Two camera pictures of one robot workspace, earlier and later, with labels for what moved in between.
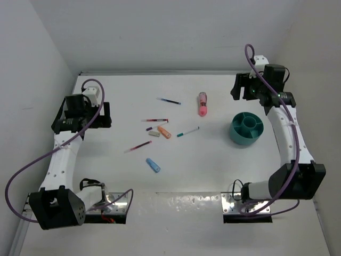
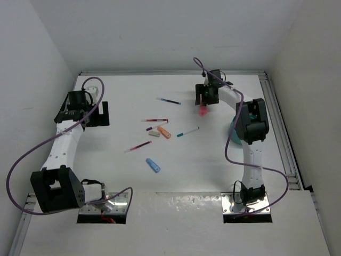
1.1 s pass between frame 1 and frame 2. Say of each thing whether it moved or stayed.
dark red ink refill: stayed
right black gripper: moved
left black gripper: stayed
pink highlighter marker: stayed
